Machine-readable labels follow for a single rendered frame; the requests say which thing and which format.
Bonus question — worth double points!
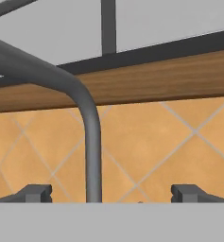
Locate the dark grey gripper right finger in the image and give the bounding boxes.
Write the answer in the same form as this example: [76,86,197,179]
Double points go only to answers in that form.
[170,183,224,203]

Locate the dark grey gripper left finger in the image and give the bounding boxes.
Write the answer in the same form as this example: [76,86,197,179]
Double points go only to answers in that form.
[0,183,53,203]

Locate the grey curved tap spout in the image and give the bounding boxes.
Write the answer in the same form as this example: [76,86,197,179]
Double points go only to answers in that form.
[0,35,103,203]

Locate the brown wooden window sill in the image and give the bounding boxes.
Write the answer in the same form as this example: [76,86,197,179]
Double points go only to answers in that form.
[0,48,224,114]

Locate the dark framed window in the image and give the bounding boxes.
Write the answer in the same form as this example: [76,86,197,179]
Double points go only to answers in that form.
[0,0,224,90]

